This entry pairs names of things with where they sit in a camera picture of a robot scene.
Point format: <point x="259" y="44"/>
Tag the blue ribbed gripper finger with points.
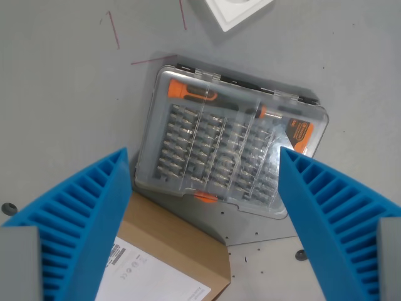
<point x="322" y="207"/>
<point x="91" y="200"/>

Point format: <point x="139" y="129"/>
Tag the grey table screw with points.
<point x="301" y="254"/>
<point x="8" y="208"/>

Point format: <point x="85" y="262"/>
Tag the brown cardboard box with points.
<point x="175" y="232"/>

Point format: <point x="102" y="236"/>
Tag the white shipping label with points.
<point x="150" y="276"/>

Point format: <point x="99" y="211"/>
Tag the clear screwdriver bit set case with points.
<point x="225" y="141"/>

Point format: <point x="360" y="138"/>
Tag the white wall socket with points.
<point x="239" y="11"/>

